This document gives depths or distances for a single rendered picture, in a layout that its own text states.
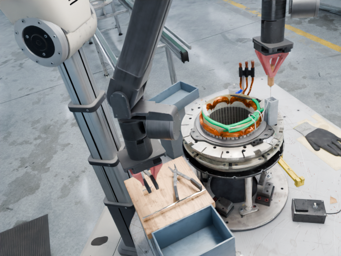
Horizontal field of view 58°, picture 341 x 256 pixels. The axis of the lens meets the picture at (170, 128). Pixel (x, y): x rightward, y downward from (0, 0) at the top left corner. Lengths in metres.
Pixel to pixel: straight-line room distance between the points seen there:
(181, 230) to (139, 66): 0.45
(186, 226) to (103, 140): 0.49
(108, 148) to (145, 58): 0.68
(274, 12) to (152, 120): 0.40
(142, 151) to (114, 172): 0.59
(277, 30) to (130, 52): 0.40
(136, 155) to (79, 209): 1.73
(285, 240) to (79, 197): 1.70
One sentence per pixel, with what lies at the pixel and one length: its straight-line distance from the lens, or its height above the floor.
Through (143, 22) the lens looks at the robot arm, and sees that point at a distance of 0.53.
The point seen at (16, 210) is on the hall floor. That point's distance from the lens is 2.65.
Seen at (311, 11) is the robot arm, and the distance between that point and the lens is 0.82.
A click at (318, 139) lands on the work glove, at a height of 0.80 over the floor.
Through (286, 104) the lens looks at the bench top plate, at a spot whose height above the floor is 0.78.
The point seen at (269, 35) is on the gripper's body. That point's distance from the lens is 0.82.
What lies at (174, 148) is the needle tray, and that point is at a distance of 1.29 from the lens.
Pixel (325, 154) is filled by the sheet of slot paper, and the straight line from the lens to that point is 1.37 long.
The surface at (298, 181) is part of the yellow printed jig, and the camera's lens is 1.21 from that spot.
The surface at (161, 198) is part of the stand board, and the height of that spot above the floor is 1.07.
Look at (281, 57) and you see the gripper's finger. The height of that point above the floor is 1.32.
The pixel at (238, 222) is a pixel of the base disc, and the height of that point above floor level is 0.80.
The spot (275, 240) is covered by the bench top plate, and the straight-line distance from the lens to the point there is 1.09.
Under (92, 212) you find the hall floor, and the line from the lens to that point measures 2.32.
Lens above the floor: 1.71
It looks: 38 degrees down
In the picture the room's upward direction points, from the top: 12 degrees counter-clockwise
